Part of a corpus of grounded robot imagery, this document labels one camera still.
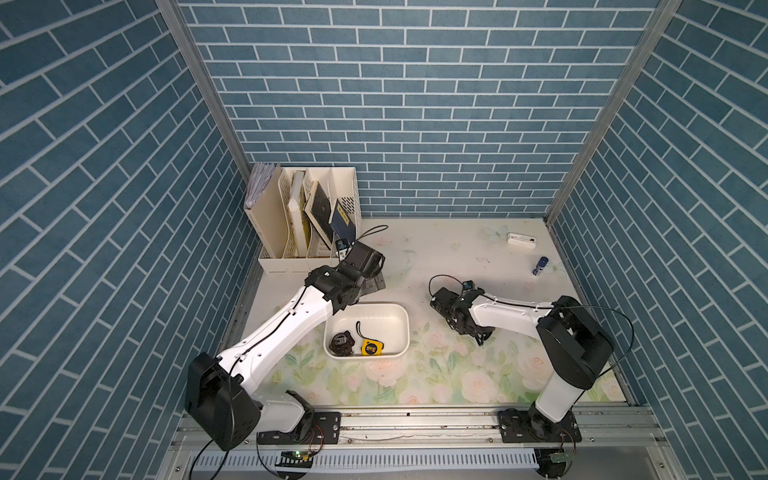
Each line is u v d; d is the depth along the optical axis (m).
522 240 1.12
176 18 0.71
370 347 0.85
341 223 1.05
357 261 0.59
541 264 0.99
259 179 0.91
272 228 0.92
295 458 0.72
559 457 0.70
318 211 1.01
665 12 0.70
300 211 0.90
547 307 0.52
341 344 0.84
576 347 0.47
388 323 0.92
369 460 0.77
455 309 0.67
